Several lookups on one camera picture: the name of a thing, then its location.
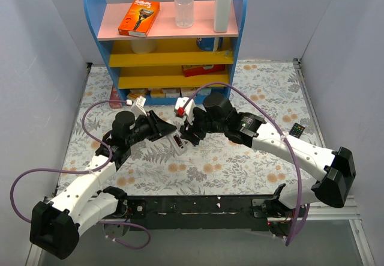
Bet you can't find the white remote control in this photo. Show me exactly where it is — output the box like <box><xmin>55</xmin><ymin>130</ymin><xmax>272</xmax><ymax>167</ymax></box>
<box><xmin>167</xmin><ymin>131</ymin><xmax>187</xmax><ymax>156</ymax></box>

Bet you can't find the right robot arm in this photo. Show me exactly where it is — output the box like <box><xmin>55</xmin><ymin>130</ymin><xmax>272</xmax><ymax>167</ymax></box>
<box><xmin>175</xmin><ymin>92</ymin><xmax>356</xmax><ymax>217</ymax></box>

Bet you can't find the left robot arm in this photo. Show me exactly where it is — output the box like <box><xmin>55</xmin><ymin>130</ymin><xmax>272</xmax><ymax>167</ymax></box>
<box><xmin>29</xmin><ymin>110</ymin><xmax>182</xmax><ymax>259</ymax></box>

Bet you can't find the black TV remote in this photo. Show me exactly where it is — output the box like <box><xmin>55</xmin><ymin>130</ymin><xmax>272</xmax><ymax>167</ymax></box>
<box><xmin>289</xmin><ymin>123</ymin><xmax>305</xmax><ymax>139</ymax></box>

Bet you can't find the light blue tissue pack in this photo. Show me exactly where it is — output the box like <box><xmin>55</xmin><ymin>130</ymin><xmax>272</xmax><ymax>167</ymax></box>
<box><xmin>198</xmin><ymin>87</ymin><xmax>212</xmax><ymax>96</ymax></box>

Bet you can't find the yellow soap box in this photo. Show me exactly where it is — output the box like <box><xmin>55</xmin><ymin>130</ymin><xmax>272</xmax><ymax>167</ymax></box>
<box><xmin>127</xmin><ymin>88</ymin><xmax>149</xmax><ymax>100</ymax></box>

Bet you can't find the red flat box on shelf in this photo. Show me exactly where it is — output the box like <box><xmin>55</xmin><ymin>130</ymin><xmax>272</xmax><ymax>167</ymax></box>
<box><xmin>181</xmin><ymin>64</ymin><xmax>226</xmax><ymax>77</ymax></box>

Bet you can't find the blue wooden shelf unit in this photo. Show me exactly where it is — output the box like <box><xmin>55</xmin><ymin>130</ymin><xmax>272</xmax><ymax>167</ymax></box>
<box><xmin>83</xmin><ymin>0</ymin><xmax>247</xmax><ymax>100</ymax></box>

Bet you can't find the floral table mat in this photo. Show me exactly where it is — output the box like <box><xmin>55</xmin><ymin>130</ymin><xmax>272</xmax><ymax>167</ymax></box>
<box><xmin>58</xmin><ymin>61</ymin><xmax>324</xmax><ymax>195</ymax></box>

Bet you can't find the blue white round container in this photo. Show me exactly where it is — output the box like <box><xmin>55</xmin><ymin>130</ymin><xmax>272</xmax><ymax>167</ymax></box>
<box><xmin>196</xmin><ymin>37</ymin><xmax>223</xmax><ymax>52</ymax></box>

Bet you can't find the white cup on shelf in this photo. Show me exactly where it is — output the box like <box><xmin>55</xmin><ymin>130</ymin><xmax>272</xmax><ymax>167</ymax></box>
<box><xmin>130</xmin><ymin>39</ymin><xmax>157</xmax><ymax>55</ymax></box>

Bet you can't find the black base bar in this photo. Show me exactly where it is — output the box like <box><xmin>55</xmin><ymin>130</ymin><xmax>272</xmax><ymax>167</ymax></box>
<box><xmin>106</xmin><ymin>195</ymin><xmax>293</xmax><ymax>231</ymax></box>

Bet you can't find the orange Gillette razor box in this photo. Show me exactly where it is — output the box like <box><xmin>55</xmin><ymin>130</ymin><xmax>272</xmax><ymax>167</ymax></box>
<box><xmin>118</xmin><ymin>0</ymin><xmax>160</xmax><ymax>38</ymax></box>

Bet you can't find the clear plastic water bottle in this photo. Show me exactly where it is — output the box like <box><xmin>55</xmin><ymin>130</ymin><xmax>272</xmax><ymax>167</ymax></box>
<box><xmin>174</xmin><ymin>0</ymin><xmax>194</xmax><ymax>28</ymax></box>

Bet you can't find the white tall bottle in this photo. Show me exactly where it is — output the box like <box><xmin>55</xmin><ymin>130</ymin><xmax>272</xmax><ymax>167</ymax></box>
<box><xmin>214</xmin><ymin>0</ymin><xmax>232</xmax><ymax>32</ymax></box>

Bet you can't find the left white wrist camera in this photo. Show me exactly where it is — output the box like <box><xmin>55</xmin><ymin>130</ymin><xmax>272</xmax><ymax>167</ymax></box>
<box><xmin>125</xmin><ymin>96</ymin><xmax>147</xmax><ymax>117</ymax></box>

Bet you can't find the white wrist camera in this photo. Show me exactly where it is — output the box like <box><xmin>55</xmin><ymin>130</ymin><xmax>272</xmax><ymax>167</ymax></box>
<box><xmin>125</xmin><ymin>96</ymin><xmax>147</xmax><ymax>117</ymax></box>
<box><xmin>174</xmin><ymin>97</ymin><xmax>196</xmax><ymax>125</ymax></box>

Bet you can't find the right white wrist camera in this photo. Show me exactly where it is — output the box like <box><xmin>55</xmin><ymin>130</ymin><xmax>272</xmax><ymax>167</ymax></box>
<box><xmin>174</xmin><ymin>97</ymin><xmax>196</xmax><ymax>125</ymax></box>

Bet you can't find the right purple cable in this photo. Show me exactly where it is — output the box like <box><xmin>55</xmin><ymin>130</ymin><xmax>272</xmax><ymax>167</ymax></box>
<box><xmin>185</xmin><ymin>81</ymin><xmax>310</xmax><ymax>247</ymax></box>

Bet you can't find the purple cable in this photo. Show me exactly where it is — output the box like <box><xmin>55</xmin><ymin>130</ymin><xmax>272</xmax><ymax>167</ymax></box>
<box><xmin>10</xmin><ymin>99</ymin><xmax>152</xmax><ymax>250</ymax></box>
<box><xmin>185</xmin><ymin>81</ymin><xmax>310</xmax><ymax>247</ymax></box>

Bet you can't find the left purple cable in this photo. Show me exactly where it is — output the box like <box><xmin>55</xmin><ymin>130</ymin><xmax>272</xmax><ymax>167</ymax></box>
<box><xmin>10</xmin><ymin>99</ymin><xmax>152</xmax><ymax>250</ymax></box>

